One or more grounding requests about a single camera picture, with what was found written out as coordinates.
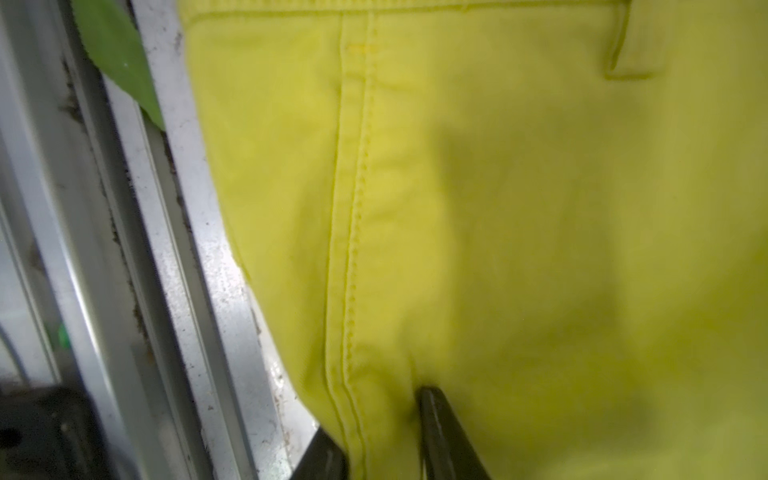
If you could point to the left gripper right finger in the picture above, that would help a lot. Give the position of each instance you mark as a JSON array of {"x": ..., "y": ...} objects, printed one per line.
[{"x": 446, "y": 451}]

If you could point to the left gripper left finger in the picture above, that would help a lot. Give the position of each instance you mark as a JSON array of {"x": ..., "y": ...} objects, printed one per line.
[{"x": 322, "y": 460}]

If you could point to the lime green long pants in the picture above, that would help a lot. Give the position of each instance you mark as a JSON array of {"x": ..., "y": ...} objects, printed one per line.
[{"x": 553, "y": 211}]

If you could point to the aluminium front rail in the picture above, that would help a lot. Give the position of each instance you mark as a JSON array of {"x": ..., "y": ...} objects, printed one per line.
[{"x": 116, "y": 276}]

